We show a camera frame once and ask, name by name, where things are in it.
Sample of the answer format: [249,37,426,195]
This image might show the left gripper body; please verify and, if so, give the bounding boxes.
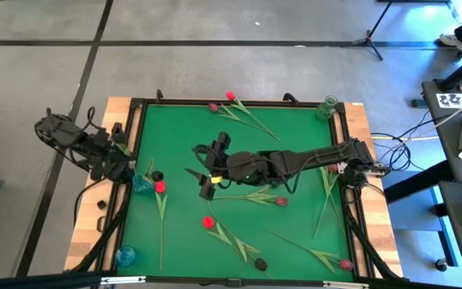
[79,131,115,162]

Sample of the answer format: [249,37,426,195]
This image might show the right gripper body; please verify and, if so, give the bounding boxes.
[199,132,232,201]

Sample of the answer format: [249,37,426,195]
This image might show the bright red artificial tulip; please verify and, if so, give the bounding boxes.
[225,91,282,142]
[153,180,169,272]
[313,166,336,240]
[202,216,273,279]

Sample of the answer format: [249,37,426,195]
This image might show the dark red artificial tulip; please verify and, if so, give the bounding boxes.
[213,184,289,208]
[326,163,347,238]
[209,102,277,136]
[263,228,355,274]

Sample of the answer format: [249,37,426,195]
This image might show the blue glass vase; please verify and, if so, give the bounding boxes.
[114,244,137,268]
[132,172,156,197]

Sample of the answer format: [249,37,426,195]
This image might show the green glass vase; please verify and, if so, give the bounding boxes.
[314,94,338,121]

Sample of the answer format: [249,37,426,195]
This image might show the green table mat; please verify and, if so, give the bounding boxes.
[116,103,355,282]

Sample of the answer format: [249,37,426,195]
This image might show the black support strut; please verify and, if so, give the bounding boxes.
[342,208,400,281]
[70,196,132,274]

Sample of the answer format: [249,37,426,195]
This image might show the black tripod stand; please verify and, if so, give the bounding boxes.
[351,0,393,62]

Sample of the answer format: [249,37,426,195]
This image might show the black desk crossbar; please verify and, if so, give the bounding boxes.
[383,159,456,204]

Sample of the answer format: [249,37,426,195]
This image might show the black desk with label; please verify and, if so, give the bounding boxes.
[421,78,462,184]

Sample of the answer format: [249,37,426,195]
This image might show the white printed label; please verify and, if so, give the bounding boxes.
[435,92,462,109]

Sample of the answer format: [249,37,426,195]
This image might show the person's shoe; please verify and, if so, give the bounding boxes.
[439,34,462,52]

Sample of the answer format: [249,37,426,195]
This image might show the silver corner bracket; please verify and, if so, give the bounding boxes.
[322,280,371,289]
[100,275,147,286]

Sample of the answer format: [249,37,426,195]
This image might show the black rail bar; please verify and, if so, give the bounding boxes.
[0,271,116,289]

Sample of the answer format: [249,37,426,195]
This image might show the black cable bundle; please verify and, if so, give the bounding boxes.
[369,108,456,173]

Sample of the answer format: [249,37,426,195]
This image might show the yellow floor cable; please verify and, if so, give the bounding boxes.
[371,135,440,142]

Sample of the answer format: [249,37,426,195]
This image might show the white cable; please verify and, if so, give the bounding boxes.
[431,88,462,129]

